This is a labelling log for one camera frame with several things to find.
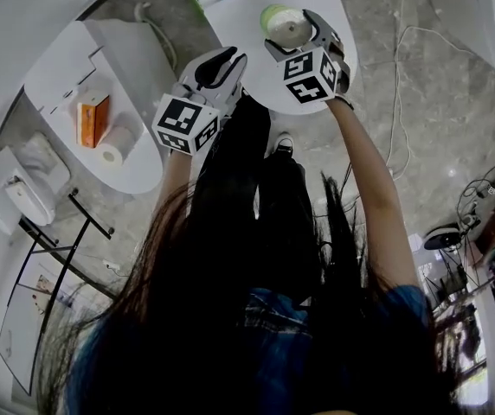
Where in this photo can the plain white toilet paper roll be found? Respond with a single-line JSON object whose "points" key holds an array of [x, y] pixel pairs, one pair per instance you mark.
{"points": [[115, 145]]}

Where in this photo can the white urinal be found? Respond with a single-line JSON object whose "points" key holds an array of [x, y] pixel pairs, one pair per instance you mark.
{"points": [[27, 188]]}

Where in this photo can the person's right forearm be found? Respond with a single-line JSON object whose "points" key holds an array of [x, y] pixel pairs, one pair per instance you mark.
{"points": [[377, 188]]}

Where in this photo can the blue printed t-shirt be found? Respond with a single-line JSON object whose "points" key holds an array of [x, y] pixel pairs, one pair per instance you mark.
{"points": [[273, 340]]}

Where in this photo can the black metal rack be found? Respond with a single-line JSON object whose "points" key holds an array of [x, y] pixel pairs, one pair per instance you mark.
{"points": [[61, 257]]}

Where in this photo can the orange box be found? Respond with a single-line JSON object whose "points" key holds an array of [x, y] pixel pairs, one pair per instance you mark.
{"points": [[94, 119]]}

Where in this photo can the green-wrapped toilet paper roll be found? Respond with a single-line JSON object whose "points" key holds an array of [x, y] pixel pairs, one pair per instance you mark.
{"points": [[284, 26]]}

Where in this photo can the white toilet with round lid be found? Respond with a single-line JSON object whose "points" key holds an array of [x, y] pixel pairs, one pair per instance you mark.
{"points": [[247, 63]]}

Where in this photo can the round black and white device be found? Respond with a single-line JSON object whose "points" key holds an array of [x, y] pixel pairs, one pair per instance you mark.
{"points": [[440, 238]]}

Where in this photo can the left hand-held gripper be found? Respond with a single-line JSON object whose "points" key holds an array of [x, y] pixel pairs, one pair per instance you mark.
{"points": [[182, 123]]}

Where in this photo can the person's right white shoe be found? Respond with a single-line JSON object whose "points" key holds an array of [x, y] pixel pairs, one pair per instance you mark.
{"points": [[284, 143]]}

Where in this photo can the person's left forearm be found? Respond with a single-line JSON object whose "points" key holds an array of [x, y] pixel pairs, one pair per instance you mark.
{"points": [[176, 180]]}

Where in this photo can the white toilet with long lid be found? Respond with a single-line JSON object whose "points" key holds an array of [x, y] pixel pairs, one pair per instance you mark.
{"points": [[137, 173]]}

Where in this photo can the black tripod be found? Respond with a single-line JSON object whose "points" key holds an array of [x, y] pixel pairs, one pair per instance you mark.
{"points": [[455, 270]]}

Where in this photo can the white smart toilet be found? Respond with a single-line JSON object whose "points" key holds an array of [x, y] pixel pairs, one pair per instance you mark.
{"points": [[485, 20]]}

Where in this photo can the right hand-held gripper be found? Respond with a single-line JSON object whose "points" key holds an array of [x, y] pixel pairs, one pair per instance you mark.
{"points": [[310, 78]]}

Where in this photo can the black trousers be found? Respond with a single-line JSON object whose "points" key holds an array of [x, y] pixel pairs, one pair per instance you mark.
{"points": [[239, 188]]}

